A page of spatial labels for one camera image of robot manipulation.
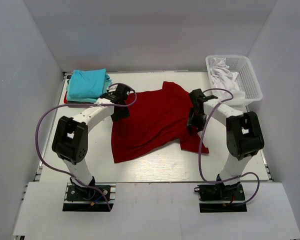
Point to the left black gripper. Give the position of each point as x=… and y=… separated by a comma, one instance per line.
x=125, y=114

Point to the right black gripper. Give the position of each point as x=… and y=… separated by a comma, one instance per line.
x=192, y=122

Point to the dark red t-shirt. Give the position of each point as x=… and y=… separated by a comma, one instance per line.
x=156, y=118

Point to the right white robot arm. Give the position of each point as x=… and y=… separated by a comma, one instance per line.
x=244, y=138

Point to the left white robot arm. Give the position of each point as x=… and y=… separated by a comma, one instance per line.
x=70, y=141

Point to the folded teal t-shirt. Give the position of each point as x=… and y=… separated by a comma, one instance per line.
x=108, y=82

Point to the folded light blue t-shirt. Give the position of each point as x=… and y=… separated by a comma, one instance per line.
x=87, y=84

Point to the crumpled white t-shirt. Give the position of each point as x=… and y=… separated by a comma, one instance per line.
x=223, y=78

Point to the folded red t-shirt bottom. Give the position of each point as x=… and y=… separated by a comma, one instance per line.
x=75, y=100

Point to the white plastic laundry basket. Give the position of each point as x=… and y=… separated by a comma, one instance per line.
x=246, y=80

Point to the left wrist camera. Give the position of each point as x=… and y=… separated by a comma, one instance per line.
x=112, y=96

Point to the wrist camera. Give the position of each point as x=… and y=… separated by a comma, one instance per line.
x=204, y=98
x=112, y=96

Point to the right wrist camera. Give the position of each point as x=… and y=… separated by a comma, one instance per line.
x=204, y=98

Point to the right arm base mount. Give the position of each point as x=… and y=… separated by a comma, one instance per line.
x=220, y=198

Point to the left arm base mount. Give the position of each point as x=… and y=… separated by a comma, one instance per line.
x=79, y=199

